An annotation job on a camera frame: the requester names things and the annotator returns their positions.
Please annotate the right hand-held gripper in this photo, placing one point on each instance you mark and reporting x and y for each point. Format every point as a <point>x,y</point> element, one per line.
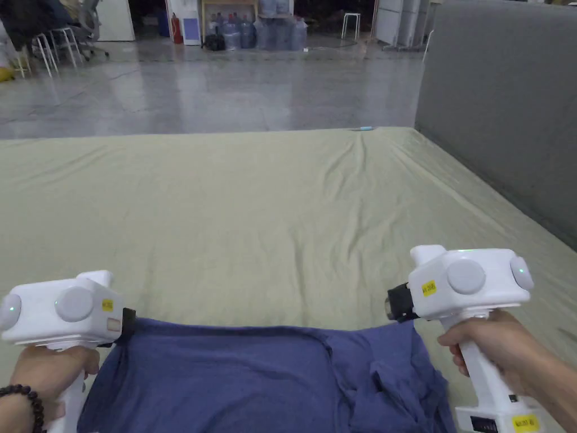
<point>469,275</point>

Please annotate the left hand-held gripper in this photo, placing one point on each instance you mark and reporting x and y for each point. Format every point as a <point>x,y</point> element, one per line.
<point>54,311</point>

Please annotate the dark blue shirt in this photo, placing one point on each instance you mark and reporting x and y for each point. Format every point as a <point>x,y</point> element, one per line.
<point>243,379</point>

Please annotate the person's left forearm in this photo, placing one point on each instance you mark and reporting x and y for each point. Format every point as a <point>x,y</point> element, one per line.
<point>20,408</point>

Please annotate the person's right forearm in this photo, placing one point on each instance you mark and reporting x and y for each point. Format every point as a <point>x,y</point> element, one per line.
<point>556,392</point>

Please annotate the person's left hand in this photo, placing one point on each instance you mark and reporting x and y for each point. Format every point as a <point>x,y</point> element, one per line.
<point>43,367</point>

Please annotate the person's right hand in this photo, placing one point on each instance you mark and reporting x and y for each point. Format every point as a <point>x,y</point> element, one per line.
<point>511,347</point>

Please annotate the grey padded headboard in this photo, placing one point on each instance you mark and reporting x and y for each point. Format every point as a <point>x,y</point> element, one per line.
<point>500,117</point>

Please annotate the small blue object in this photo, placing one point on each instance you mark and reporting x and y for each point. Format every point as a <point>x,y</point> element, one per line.
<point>363,129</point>

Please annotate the bed with pale green sheet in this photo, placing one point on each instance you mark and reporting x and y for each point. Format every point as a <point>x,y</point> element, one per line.
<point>252,216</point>

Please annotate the red fire extinguisher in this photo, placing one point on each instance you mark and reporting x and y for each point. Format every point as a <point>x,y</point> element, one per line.
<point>176,29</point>

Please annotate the group of water bottles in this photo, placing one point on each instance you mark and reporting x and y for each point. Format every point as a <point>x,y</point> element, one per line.
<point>270,34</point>

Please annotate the black bag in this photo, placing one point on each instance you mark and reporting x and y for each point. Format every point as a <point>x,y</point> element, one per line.
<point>215,42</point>

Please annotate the white water dispenser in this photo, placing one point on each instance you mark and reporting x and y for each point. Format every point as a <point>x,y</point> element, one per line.
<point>191,22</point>

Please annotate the wooden shelf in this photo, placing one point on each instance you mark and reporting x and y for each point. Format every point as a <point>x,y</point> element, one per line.
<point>230,3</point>

